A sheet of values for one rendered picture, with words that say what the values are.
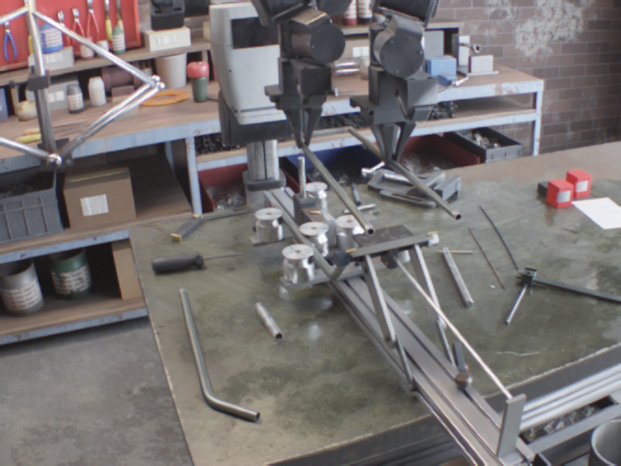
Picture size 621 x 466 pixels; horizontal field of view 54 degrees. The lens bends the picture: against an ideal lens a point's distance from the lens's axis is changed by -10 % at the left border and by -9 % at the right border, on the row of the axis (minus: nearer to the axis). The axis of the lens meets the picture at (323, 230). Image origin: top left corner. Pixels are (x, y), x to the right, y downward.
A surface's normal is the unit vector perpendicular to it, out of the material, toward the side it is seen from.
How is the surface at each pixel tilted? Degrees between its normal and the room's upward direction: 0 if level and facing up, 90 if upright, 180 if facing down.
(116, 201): 90
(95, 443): 0
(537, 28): 90
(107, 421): 0
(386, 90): 90
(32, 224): 90
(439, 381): 0
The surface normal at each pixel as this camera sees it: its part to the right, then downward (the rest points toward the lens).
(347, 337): -0.04, -0.90
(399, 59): 0.07, 0.43
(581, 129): 0.36, 0.40
